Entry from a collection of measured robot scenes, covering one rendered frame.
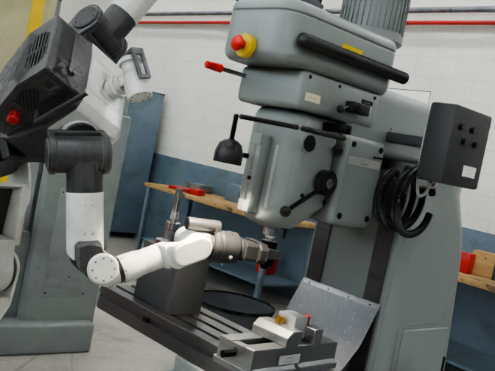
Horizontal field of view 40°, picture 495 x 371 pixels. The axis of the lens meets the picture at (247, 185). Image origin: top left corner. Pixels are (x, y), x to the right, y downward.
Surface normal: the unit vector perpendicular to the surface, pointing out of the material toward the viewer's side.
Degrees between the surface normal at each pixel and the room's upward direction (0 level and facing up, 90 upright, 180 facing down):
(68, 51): 57
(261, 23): 90
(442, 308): 88
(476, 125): 90
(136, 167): 90
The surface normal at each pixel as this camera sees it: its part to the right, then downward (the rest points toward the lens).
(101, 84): 0.83, -0.36
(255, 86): -0.71, -0.11
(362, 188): 0.67, 0.17
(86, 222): 0.43, 0.06
